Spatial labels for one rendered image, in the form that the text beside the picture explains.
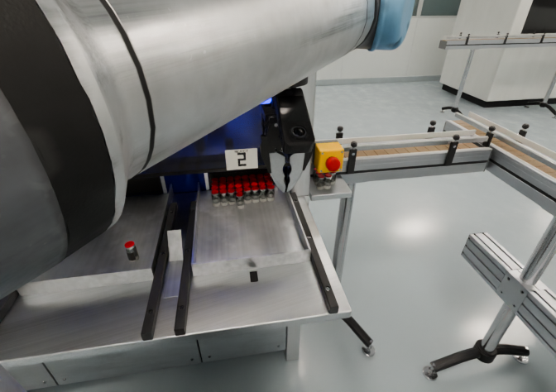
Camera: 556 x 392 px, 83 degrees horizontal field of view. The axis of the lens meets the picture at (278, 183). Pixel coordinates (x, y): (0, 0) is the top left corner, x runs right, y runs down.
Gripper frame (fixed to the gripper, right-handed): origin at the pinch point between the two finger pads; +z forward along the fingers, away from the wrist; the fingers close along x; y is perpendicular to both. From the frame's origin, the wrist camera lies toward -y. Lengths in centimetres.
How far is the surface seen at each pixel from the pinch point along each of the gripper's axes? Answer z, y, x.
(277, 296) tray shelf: 21.5, -6.6, 2.7
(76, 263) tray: 21, 9, 46
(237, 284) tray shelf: 21.5, -2.1, 10.4
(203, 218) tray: 21.2, 21.4, 18.5
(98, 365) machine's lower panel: 91, 28, 66
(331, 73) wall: 88, 488, -170
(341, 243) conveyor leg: 56, 42, -31
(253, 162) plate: 8.6, 27.6, 3.8
